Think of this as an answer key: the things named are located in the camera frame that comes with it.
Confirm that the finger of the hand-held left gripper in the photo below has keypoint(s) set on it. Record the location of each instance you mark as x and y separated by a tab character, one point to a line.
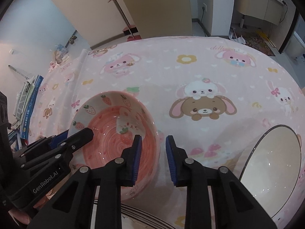
82	136
59	138

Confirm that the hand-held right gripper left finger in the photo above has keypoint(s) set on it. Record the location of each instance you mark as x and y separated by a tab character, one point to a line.
137	157

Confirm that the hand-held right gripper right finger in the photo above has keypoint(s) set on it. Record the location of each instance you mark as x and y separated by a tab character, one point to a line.
170	157

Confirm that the pink strawberry print bowl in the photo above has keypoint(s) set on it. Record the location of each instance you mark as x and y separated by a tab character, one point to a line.
107	145

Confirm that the white cartoon print plate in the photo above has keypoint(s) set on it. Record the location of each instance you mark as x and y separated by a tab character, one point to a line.
140	221
269	167

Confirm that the stack of books and papers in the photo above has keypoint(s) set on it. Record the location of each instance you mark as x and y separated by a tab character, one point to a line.
26	121

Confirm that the long white box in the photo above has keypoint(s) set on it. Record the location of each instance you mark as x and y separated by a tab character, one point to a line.
20	100

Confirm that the pink cartoon print tablecloth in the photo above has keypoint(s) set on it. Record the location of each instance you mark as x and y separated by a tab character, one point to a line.
166	76

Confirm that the red plastic object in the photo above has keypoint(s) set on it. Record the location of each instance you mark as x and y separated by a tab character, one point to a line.
131	32

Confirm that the white plastic bag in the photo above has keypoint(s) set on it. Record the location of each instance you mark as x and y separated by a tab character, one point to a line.
236	36

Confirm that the beige refrigerator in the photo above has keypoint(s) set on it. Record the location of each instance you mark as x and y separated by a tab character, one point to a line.
154	12

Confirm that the patterned floor rug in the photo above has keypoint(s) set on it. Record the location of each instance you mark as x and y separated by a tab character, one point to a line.
257	40

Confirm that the beige vanity cabinet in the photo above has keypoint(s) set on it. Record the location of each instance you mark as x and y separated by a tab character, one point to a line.
257	2

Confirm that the white wall outlet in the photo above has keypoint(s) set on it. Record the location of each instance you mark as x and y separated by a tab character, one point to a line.
204	6

